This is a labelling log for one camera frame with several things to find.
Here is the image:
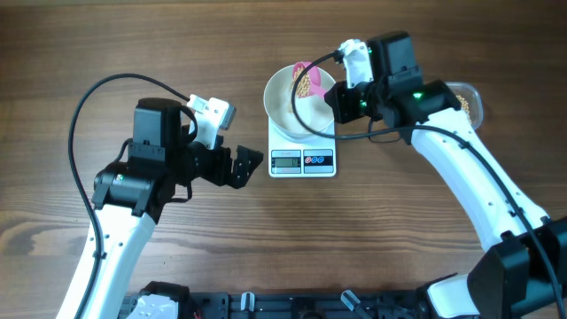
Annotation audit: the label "pink plastic scoop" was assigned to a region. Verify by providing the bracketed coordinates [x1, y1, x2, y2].
[290, 61, 326, 99]

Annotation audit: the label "pile of soybeans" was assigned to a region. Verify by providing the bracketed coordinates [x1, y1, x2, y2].
[456, 95, 472, 122]

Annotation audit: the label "soybeans in scoop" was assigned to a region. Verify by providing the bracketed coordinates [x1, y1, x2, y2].
[291, 66, 311, 98]

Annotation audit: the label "white bowl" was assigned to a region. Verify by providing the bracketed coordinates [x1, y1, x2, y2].
[263, 65, 334, 140]

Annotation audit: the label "black left camera cable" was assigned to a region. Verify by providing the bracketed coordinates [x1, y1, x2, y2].
[66, 73, 191, 319]

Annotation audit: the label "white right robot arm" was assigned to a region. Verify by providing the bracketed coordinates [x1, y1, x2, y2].
[325, 31, 566, 318]

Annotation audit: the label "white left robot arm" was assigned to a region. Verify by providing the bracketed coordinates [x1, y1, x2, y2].
[58, 96, 263, 318]

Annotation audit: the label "white digital kitchen scale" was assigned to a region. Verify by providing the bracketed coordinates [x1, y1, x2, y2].
[268, 120, 338, 178]

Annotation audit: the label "clear plastic container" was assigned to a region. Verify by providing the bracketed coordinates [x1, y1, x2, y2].
[447, 82, 484, 129]

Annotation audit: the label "black camera cable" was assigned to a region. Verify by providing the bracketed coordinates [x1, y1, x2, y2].
[66, 73, 191, 319]
[290, 51, 566, 319]

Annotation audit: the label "black right camera cable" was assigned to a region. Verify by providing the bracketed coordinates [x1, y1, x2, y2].
[290, 51, 566, 319]

